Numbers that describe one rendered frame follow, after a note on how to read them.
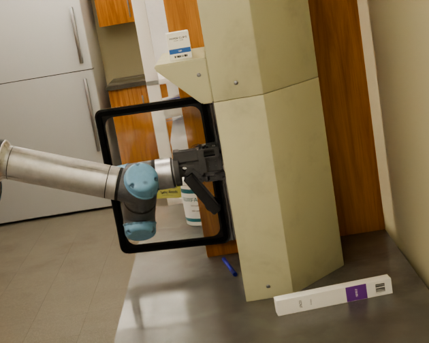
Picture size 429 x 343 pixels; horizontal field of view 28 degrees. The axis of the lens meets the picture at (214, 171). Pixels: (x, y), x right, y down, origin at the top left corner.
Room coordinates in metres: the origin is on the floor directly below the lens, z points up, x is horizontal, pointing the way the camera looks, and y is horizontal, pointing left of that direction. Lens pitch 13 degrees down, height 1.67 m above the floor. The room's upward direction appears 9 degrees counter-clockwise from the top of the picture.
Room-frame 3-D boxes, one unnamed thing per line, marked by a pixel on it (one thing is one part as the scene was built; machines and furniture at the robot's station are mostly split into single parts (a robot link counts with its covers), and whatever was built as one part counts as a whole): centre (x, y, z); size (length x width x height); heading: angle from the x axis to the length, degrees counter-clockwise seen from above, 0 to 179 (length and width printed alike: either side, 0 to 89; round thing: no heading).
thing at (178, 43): (1.94, 0.03, 1.54); 0.05 x 0.05 x 0.06; 2
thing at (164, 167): (2.02, 0.11, 1.24); 0.08 x 0.05 x 0.08; 178
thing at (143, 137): (2.20, 0.14, 1.19); 0.30 x 0.01 x 0.40; 79
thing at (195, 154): (2.01, 0.03, 1.25); 0.12 x 0.08 x 0.09; 88
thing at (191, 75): (2.02, 0.03, 1.46); 0.32 x 0.11 x 0.10; 179
